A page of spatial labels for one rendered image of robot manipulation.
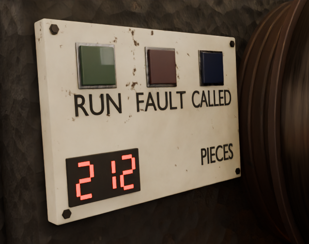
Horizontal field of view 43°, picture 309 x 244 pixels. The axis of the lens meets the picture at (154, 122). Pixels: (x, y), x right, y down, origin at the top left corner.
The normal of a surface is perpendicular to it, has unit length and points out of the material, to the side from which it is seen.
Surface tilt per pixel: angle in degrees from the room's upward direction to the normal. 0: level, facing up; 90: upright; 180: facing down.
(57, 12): 90
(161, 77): 90
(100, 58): 90
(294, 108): 82
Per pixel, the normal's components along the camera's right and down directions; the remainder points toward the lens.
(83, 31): 0.65, 0.00
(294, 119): -0.76, -0.02
